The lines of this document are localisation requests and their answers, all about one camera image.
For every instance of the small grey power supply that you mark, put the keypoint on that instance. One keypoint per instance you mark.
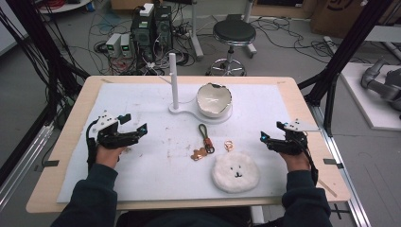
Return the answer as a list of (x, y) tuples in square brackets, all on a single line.
[(113, 44), (126, 44)]

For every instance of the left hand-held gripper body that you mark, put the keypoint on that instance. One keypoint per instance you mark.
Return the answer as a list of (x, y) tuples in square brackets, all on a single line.
[(108, 137)]

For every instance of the white eggshell shaped bowl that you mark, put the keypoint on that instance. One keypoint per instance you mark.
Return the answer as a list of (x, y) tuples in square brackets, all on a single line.
[(213, 99)]

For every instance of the black round stool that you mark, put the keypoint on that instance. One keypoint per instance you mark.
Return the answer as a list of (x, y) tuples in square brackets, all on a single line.
[(234, 31)]

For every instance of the brown bear charm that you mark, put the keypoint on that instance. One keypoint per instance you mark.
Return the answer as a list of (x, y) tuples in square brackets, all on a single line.
[(198, 154)]

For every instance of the black computer tower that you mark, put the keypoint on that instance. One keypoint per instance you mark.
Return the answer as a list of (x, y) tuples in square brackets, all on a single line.
[(164, 26), (142, 38)]

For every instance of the white power strip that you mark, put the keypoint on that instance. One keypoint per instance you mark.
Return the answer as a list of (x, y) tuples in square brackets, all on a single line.
[(331, 43)]

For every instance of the brown cardboard box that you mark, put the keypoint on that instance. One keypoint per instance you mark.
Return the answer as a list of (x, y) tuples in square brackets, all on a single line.
[(343, 15)]

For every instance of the black tape piece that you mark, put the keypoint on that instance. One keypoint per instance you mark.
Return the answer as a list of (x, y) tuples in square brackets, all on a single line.
[(332, 163), (50, 163)]

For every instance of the black metal frame post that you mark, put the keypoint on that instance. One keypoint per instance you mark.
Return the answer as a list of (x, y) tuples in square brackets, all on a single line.
[(34, 38), (346, 50)]

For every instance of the white table mat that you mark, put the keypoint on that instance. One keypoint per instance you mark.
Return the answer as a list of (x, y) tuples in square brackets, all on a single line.
[(151, 170)]

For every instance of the aluminium rail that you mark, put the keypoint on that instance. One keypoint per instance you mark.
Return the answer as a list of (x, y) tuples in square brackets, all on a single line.
[(350, 176), (22, 167)]

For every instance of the person's right hand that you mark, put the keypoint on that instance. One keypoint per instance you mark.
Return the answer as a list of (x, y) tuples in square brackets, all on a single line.
[(294, 161)]

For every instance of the white floor platform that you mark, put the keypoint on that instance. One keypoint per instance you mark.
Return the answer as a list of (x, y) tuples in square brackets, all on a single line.
[(369, 110)]

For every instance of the white stand with pole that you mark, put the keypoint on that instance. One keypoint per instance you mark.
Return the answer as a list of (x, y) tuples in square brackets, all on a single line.
[(174, 82)]

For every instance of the person's left hand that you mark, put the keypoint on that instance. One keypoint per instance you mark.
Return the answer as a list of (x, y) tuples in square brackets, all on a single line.
[(107, 156)]

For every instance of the white box on tower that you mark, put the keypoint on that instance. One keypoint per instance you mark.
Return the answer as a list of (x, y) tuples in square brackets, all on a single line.
[(147, 9)]

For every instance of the white desk leg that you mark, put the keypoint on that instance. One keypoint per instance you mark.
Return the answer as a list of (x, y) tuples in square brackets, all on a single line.
[(196, 31), (249, 28)]

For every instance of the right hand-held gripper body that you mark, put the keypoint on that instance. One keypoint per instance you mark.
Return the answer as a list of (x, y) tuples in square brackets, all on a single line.
[(293, 140)]

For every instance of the white fluffy bear pouch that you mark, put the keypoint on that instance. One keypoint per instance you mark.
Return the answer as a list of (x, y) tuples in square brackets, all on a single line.
[(235, 172)]

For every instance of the person's dark clothed torso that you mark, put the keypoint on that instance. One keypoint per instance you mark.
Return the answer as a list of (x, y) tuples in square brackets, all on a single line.
[(189, 219)]

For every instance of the light wooden table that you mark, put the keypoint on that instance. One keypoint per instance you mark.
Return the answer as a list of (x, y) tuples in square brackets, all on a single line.
[(75, 126)]

